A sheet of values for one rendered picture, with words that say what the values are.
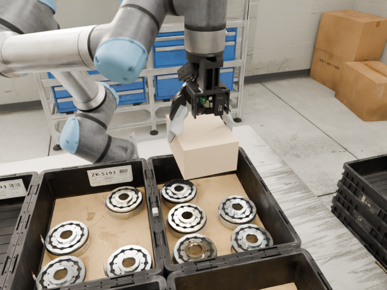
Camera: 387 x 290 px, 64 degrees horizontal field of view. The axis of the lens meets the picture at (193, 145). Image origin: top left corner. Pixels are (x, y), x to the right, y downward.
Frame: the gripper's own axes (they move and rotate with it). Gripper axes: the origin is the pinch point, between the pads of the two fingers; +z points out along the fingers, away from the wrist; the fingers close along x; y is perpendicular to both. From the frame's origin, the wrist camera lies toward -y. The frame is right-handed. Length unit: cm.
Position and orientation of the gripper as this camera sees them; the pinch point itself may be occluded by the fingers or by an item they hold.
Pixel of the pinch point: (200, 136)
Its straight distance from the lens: 71.1
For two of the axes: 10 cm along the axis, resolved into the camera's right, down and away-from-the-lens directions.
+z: 0.0, 8.4, 5.5
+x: 9.6, -1.6, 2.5
